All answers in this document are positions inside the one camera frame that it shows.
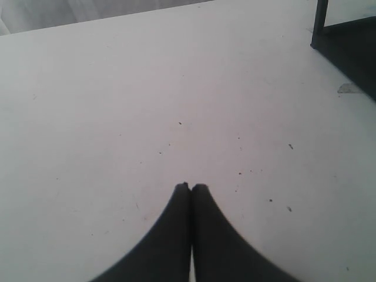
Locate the clear tape piece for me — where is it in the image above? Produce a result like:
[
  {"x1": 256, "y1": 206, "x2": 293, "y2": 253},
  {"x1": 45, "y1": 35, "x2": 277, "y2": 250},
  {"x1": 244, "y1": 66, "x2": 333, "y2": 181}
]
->
[{"x1": 337, "y1": 83, "x2": 363, "y2": 94}]

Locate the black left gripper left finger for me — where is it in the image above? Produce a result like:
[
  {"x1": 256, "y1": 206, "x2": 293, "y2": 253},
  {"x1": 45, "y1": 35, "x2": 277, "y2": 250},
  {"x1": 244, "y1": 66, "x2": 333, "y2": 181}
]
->
[{"x1": 93, "y1": 182, "x2": 192, "y2": 281}]

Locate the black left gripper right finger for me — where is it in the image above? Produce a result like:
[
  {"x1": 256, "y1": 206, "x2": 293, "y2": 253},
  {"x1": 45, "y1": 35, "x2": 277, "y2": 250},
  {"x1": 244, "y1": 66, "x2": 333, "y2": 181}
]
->
[{"x1": 191, "y1": 184, "x2": 294, "y2": 281}]

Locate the black metal shelf rack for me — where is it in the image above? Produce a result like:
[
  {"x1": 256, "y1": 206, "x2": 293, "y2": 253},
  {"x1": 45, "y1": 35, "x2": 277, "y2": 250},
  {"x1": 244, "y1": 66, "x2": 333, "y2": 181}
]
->
[{"x1": 310, "y1": 1, "x2": 375, "y2": 99}]

